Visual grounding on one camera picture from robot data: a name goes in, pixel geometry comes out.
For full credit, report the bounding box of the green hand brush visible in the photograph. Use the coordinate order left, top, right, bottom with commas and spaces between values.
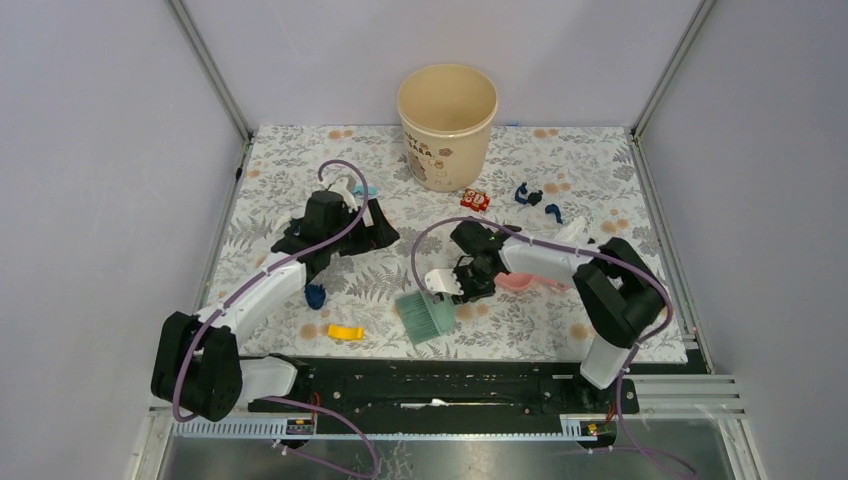
395, 291, 457, 345

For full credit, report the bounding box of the dark blue scrap left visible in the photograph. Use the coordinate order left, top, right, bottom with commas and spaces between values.
304, 284, 327, 310

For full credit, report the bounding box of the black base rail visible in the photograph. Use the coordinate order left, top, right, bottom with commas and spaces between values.
248, 349, 713, 437

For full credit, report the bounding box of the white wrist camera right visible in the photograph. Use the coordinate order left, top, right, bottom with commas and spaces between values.
424, 268, 464, 296

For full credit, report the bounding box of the light blue paper scrap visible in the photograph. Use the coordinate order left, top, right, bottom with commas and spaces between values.
352, 185, 378, 197

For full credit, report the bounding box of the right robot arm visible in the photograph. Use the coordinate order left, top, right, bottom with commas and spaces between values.
450, 219, 669, 412

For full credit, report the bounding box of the dark blue scrap near bucket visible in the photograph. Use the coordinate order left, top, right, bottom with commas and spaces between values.
514, 182, 544, 206

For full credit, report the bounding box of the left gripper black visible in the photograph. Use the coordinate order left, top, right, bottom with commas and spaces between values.
326, 198, 399, 256

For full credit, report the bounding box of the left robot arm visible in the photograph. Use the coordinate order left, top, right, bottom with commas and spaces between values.
150, 190, 399, 421

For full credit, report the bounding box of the floral table mat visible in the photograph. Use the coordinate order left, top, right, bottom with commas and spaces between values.
207, 126, 667, 362

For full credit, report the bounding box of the cream plastic bucket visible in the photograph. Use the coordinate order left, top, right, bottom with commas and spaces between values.
397, 64, 498, 192

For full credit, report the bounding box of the aluminium frame post left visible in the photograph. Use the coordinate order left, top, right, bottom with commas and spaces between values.
164, 0, 253, 143

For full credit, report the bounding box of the pink dustpan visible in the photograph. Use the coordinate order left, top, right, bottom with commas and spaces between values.
494, 273, 571, 292

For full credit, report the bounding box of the red yellow candy wrapper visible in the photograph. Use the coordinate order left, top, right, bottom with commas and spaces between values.
460, 188, 491, 212

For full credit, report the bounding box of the aluminium frame post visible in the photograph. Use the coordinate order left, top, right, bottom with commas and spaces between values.
631, 0, 718, 138
164, 0, 253, 143

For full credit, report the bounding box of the dark blue scrap far right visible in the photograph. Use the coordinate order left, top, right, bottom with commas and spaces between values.
544, 204, 564, 225

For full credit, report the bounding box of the yellow owl paper scrap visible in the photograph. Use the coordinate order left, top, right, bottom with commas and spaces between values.
327, 324, 365, 341

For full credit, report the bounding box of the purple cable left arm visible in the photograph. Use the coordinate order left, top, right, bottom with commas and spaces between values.
170, 158, 380, 480

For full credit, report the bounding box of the aluminium frame post right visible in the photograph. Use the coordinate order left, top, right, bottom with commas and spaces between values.
631, 0, 718, 138

